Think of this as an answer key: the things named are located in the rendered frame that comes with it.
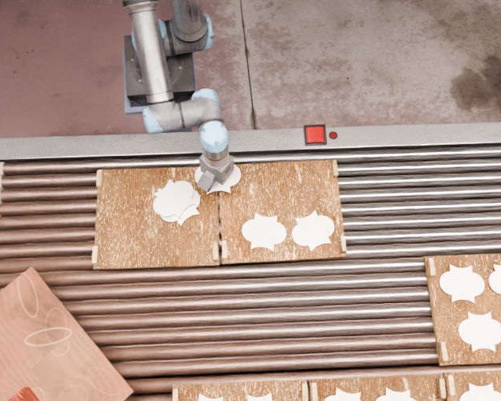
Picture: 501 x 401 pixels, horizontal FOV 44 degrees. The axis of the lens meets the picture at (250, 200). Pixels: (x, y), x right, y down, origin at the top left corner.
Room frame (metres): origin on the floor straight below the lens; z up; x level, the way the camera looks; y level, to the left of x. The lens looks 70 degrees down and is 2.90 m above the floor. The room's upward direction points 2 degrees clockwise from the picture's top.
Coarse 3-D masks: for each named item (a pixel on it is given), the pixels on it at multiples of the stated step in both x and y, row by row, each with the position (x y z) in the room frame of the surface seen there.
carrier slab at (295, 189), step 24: (240, 168) 0.82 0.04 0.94; (264, 168) 0.83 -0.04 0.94; (288, 168) 0.83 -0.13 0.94; (312, 168) 0.84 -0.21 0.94; (240, 192) 0.74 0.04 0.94; (264, 192) 0.74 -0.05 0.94; (288, 192) 0.74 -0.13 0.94; (312, 192) 0.75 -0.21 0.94; (336, 192) 0.75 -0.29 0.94; (240, 216) 0.65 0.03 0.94; (288, 216) 0.66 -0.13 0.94; (336, 216) 0.66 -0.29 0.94; (240, 240) 0.56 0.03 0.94; (288, 240) 0.57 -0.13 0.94; (336, 240) 0.58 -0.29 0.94
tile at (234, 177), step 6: (198, 168) 0.76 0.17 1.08; (234, 168) 0.76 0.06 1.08; (198, 174) 0.74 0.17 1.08; (234, 174) 0.74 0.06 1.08; (240, 174) 0.74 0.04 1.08; (198, 180) 0.72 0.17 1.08; (228, 180) 0.72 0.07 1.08; (234, 180) 0.72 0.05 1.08; (216, 186) 0.70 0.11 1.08; (222, 186) 0.70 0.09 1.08; (228, 186) 0.70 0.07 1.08; (210, 192) 0.68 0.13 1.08; (228, 192) 0.68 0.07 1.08
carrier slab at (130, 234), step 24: (168, 168) 0.81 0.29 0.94; (192, 168) 0.82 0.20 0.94; (120, 192) 0.72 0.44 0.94; (144, 192) 0.72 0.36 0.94; (216, 192) 0.73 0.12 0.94; (96, 216) 0.63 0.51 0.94; (120, 216) 0.63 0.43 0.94; (144, 216) 0.63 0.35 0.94; (192, 216) 0.64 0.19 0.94; (216, 216) 0.64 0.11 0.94; (96, 240) 0.54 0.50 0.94; (120, 240) 0.55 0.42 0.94; (144, 240) 0.55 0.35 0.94; (168, 240) 0.55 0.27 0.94; (192, 240) 0.56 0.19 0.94; (216, 240) 0.56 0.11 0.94; (120, 264) 0.47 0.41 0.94; (144, 264) 0.47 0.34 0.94; (168, 264) 0.47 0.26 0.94; (192, 264) 0.48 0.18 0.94; (216, 264) 0.48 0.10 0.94
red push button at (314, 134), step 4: (308, 128) 0.99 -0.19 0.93; (312, 128) 0.99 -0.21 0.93; (316, 128) 0.99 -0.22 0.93; (320, 128) 0.99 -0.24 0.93; (308, 132) 0.98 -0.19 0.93; (312, 132) 0.98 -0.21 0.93; (316, 132) 0.98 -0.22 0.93; (320, 132) 0.98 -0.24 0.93; (308, 136) 0.96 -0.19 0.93; (312, 136) 0.96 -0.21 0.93; (316, 136) 0.96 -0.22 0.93; (320, 136) 0.96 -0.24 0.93; (308, 140) 0.95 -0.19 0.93; (312, 140) 0.95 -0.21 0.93; (316, 140) 0.95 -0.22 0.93; (320, 140) 0.95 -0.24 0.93
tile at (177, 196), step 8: (168, 184) 0.74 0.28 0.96; (176, 184) 0.75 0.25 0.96; (184, 184) 0.75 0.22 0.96; (160, 192) 0.71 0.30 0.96; (168, 192) 0.72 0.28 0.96; (176, 192) 0.72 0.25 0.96; (184, 192) 0.72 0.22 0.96; (192, 192) 0.72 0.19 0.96; (160, 200) 0.68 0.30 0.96; (168, 200) 0.68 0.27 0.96; (176, 200) 0.69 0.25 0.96; (184, 200) 0.69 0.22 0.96; (192, 200) 0.69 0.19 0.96; (160, 208) 0.66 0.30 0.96; (168, 208) 0.66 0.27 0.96; (176, 208) 0.66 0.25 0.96; (184, 208) 0.66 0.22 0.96; (168, 216) 0.63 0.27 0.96
